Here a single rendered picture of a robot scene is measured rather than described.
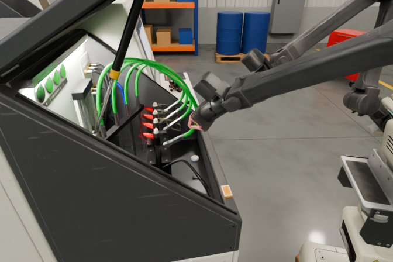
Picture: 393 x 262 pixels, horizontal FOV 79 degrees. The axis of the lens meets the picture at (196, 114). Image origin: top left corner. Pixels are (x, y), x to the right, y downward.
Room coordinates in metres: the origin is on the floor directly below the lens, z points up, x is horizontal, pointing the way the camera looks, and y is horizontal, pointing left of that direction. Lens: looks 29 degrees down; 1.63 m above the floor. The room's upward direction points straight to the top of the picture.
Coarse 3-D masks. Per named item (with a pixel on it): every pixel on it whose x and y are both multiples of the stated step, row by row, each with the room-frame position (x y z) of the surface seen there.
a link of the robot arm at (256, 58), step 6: (246, 54) 0.87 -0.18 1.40; (252, 54) 0.84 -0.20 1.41; (258, 54) 0.84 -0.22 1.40; (240, 60) 0.85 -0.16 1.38; (246, 60) 0.83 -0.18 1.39; (252, 60) 0.83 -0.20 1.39; (258, 60) 0.83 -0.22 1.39; (264, 60) 0.84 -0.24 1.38; (276, 60) 0.82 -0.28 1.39; (282, 60) 0.81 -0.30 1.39; (246, 66) 0.84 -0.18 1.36; (252, 66) 0.83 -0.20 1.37; (258, 66) 0.82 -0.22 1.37; (270, 66) 0.84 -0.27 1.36; (276, 66) 0.81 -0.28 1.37
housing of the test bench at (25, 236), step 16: (0, 32) 0.73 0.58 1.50; (0, 160) 0.41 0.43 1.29; (0, 176) 0.40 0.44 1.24; (0, 192) 0.40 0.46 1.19; (16, 192) 0.41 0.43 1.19; (0, 208) 0.40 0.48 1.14; (16, 208) 0.40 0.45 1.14; (0, 224) 0.40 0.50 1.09; (16, 224) 0.40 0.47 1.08; (32, 224) 0.41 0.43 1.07; (0, 240) 0.39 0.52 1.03; (16, 240) 0.40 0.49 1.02; (32, 240) 0.41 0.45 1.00; (0, 256) 0.39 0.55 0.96; (16, 256) 0.39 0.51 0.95; (32, 256) 0.40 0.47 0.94; (48, 256) 0.41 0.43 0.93
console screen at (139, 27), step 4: (140, 20) 1.68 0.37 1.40; (136, 24) 1.36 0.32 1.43; (140, 24) 1.59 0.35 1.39; (136, 28) 1.29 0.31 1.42; (140, 28) 1.50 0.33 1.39; (140, 32) 1.41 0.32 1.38; (144, 32) 1.69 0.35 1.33; (140, 36) 1.34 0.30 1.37; (144, 36) 1.58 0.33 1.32; (140, 40) 1.28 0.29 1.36; (144, 40) 1.49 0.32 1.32; (144, 44) 1.40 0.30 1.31; (148, 44) 1.64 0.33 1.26; (144, 48) 1.34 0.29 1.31; (148, 48) 1.55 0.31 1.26; (144, 52) 1.28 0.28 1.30; (148, 52) 1.45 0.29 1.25; (148, 56) 1.37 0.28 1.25; (152, 56) 1.64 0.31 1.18; (152, 68) 1.36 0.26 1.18; (152, 72) 1.31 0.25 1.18
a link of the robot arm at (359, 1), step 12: (348, 0) 0.89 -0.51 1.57; (360, 0) 0.87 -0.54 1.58; (372, 0) 0.86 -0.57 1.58; (336, 12) 0.86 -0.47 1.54; (348, 12) 0.86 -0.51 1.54; (324, 24) 0.86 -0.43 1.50; (336, 24) 0.85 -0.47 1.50; (300, 36) 0.86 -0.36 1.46; (312, 36) 0.85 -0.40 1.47; (324, 36) 0.85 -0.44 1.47; (288, 48) 0.83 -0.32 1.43; (300, 48) 0.83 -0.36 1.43; (288, 60) 0.82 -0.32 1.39
